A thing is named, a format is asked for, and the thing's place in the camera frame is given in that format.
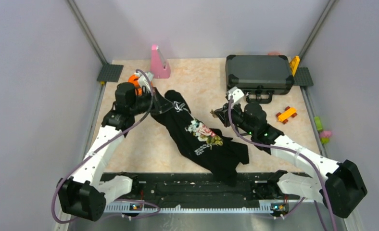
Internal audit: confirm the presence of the black printed t-shirt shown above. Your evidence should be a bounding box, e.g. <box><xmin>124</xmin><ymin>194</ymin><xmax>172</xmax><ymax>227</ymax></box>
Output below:
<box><xmin>153</xmin><ymin>90</ymin><xmax>250</xmax><ymax>187</ymax></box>

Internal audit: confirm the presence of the dark grey baseplate left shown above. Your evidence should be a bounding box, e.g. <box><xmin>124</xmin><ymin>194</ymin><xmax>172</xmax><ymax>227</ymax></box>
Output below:
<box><xmin>97</xmin><ymin>64</ymin><xmax>124</xmax><ymax>83</ymax></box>

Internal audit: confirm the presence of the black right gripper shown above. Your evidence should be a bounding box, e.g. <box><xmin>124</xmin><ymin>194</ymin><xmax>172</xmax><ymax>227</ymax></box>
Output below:
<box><xmin>215</xmin><ymin>99</ymin><xmax>255</xmax><ymax>135</ymax></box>

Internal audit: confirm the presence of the black hard carrying case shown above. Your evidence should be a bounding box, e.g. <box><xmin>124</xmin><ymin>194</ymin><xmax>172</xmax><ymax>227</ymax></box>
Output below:
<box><xmin>225</xmin><ymin>54</ymin><xmax>295</xmax><ymax>104</ymax></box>

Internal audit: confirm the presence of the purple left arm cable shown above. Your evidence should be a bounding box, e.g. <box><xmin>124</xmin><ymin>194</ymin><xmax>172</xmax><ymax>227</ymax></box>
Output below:
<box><xmin>51</xmin><ymin>68</ymin><xmax>162</xmax><ymax>224</ymax></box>

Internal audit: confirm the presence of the yellow toy piece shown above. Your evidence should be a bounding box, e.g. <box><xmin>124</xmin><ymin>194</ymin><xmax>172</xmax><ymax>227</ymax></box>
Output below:
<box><xmin>289</xmin><ymin>56</ymin><xmax>300</xmax><ymax>76</ymax></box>

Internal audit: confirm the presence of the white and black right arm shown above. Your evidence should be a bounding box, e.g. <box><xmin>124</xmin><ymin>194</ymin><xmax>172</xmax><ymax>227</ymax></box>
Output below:
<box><xmin>211</xmin><ymin>103</ymin><xmax>367</xmax><ymax>218</ymax></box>

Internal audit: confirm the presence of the dark grey baseplate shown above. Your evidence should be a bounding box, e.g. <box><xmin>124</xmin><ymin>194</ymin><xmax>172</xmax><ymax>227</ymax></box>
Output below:
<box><xmin>294</xmin><ymin>67</ymin><xmax>314</xmax><ymax>87</ymax></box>
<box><xmin>97</xmin><ymin>64</ymin><xmax>124</xmax><ymax>83</ymax></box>

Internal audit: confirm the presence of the pink wedge stand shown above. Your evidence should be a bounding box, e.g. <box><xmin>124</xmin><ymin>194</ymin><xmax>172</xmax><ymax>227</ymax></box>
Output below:
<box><xmin>150</xmin><ymin>44</ymin><xmax>171</xmax><ymax>79</ymax></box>

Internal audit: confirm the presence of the small gold brooch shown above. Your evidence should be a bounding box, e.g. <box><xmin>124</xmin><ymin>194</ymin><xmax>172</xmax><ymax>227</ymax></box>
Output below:
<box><xmin>210</xmin><ymin>110</ymin><xmax>217</xmax><ymax>118</ymax></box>

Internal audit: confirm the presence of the dark grey baseplate right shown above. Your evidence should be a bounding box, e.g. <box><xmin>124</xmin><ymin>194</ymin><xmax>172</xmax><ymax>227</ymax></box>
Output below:
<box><xmin>294</xmin><ymin>67</ymin><xmax>314</xmax><ymax>87</ymax></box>

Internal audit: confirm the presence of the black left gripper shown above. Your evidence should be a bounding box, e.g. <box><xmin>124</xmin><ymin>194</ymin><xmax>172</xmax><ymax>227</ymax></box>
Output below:
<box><xmin>130</xmin><ymin>86</ymin><xmax>176</xmax><ymax>116</ymax></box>

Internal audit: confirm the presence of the aluminium frame rail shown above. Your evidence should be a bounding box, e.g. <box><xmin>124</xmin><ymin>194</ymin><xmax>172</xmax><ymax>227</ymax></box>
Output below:
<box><xmin>104</xmin><ymin>197</ymin><xmax>306</xmax><ymax>217</ymax></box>

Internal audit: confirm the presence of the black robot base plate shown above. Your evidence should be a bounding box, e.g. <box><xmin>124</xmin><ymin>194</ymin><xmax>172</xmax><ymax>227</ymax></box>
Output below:
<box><xmin>90</xmin><ymin>172</ymin><xmax>302</xmax><ymax>210</ymax></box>

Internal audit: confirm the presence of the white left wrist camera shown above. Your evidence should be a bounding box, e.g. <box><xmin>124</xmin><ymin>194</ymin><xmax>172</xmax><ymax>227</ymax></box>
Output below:
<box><xmin>135</xmin><ymin>71</ymin><xmax>154</xmax><ymax>91</ymax></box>

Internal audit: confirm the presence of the pink toy block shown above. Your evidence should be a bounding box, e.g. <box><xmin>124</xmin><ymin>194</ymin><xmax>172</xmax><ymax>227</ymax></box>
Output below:
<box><xmin>319</xmin><ymin>130</ymin><xmax>333</xmax><ymax>144</ymax></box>

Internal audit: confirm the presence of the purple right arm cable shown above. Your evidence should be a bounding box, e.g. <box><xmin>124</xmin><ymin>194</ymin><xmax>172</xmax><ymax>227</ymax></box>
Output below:
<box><xmin>227</xmin><ymin>99</ymin><xmax>338</xmax><ymax>231</ymax></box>

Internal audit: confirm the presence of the orange toy car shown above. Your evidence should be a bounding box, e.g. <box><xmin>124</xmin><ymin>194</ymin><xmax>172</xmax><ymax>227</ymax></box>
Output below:
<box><xmin>276</xmin><ymin>106</ymin><xmax>297</xmax><ymax>124</ymax></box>

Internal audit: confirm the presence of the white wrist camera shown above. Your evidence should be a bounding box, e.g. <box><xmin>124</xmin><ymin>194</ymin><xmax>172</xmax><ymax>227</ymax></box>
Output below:
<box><xmin>226</xmin><ymin>87</ymin><xmax>245</xmax><ymax>105</ymax></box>
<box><xmin>135</xmin><ymin>71</ymin><xmax>154</xmax><ymax>91</ymax></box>

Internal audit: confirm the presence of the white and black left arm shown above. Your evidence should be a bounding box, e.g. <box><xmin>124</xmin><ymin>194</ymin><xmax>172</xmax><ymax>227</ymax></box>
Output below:
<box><xmin>53</xmin><ymin>82</ymin><xmax>174</xmax><ymax>221</ymax></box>

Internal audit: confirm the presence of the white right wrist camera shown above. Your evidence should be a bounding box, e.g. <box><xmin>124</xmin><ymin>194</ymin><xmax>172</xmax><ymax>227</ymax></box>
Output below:
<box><xmin>226</xmin><ymin>87</ymin><xmax>245</xmax><ymax>105</ymax></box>

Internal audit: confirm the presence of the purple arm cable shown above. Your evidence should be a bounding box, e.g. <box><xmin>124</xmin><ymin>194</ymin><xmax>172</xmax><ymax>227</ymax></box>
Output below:
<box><xmin>51</xmin><ymin>68</ymin><xmax>162</xmax><ymax>224</ymax></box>
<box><xmin>227</xmin><ymin>99</ymin><xmax>338</xmax><ymax>231</ymax></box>

